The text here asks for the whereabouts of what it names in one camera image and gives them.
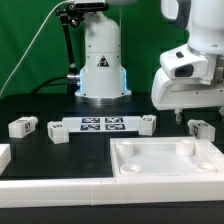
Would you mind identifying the white cable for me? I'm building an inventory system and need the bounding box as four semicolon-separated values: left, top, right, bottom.
0;0;75;98

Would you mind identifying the grey overhead camera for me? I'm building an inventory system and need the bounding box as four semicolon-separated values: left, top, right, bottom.
74;0;108;11

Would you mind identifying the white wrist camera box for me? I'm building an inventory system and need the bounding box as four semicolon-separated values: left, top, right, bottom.
160;44;217;85

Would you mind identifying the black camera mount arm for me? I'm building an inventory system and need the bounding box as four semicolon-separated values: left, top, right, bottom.
55;3;84;80

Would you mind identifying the white square tabletop part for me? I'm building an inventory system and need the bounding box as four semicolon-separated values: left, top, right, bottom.
110;137;224;177

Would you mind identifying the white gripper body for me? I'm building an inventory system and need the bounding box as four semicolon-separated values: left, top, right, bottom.
151;68;224;110

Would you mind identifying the white left fence piece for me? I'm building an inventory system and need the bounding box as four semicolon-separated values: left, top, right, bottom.
0;144;11;175

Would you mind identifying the white front fence rail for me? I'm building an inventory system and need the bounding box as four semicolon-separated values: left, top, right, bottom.
0;173;224;208

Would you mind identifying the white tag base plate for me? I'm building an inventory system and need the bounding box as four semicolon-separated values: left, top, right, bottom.
62;116;141;133

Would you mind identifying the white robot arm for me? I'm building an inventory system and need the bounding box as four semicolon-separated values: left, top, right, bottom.
74;0;224;110

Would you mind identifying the black cable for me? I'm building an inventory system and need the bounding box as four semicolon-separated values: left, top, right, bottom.
30;75;81;95

